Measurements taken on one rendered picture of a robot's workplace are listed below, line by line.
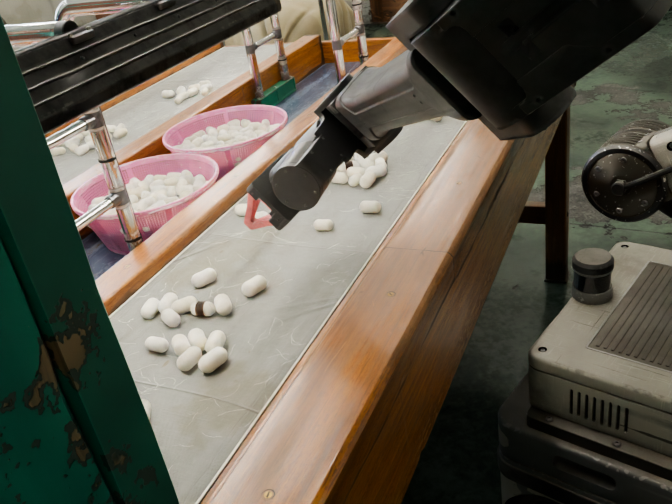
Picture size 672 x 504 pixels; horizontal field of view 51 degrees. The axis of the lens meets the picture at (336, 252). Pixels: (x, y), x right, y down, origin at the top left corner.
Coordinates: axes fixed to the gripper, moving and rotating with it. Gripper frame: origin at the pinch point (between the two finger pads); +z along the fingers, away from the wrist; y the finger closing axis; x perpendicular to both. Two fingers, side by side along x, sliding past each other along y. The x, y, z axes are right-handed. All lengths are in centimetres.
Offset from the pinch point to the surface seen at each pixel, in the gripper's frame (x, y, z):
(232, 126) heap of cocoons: -18, -54, 34
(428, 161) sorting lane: 14.2, -39.0, -3.9
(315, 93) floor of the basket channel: -13, -97, 39
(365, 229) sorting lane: 12.6, -13.6, -2.6
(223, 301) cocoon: 4.6, 10.7, 3.2
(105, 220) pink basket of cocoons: -17.6, -7.3, 29.7
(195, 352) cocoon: 6.1, 20.4, 1.8
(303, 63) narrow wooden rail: -23, -113, 45
